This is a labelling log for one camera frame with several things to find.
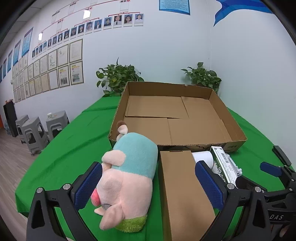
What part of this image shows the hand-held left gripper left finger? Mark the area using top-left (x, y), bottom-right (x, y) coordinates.
top-left (26, 161), bottom-right (103, 241)

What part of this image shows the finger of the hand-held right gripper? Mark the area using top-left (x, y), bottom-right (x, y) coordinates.
top-left (260, 162), bottom-right (296, 186)

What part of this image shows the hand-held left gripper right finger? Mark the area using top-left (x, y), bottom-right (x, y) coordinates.
top-left (195, 160), bottom-right (271, 241)

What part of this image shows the white and green carton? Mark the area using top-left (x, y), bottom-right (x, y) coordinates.
top-left (210, 146), bottom-right (238, 186)

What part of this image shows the brown cardboard box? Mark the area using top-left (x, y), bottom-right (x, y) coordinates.
top-left (159, 150), bottom-right (216, 241)

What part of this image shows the white hair dryer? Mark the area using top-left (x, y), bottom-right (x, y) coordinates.
top-left (192, 151), bottom-right (214, 168)

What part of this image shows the pink pig plush toy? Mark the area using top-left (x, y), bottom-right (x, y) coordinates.
top-left (94, 120), bottom-right (159, 233)

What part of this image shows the large cardboard tray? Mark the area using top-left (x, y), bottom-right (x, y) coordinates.
top-left (109, 81), bottom-right (248, 153)

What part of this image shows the black tablecloth clip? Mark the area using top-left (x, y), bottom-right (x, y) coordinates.
top-left (272, 145), bottom-right (292, 166)

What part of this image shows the white folding phone stand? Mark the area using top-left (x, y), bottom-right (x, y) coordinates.
top-left (223, 153), bottom-right (243, 179)

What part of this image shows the green tablecloth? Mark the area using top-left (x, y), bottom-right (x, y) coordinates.
top-left (15, 95), bottom-right (296, 241)

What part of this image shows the grey plastic stool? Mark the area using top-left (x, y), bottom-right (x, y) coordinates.
top-left (21, 116), bottom-right (49, 156)
top-left (15, 115), bottom-right (30, 139)
top-left (46, 110), bottom-right (70, 142)

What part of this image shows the black cabinet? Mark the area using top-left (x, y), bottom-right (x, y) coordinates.
top-left (3, 102), bottom-right (19, 138)

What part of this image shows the small potted green plant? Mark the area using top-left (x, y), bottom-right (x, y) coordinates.
top-left (181, 62), bottom-right (222, 93)

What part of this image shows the bushy potted green plant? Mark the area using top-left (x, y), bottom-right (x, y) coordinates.
top-left (96, 57), bottom-right (145, 97)

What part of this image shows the row of portrait photos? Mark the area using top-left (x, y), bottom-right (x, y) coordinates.
top-left (32, 13), bottom-right (144, 58)

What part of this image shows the blue bordered notice poster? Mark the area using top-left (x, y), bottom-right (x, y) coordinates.
top-left (159, 0), bottom-right (191, 15)

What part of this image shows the wall of framed certificates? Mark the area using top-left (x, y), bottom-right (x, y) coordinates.
top-left (11, 39), bottom-right (84, 103)

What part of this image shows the blue wave wall decal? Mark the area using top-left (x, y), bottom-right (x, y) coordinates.
top-left (213, 0), bottom-right (274, 27)

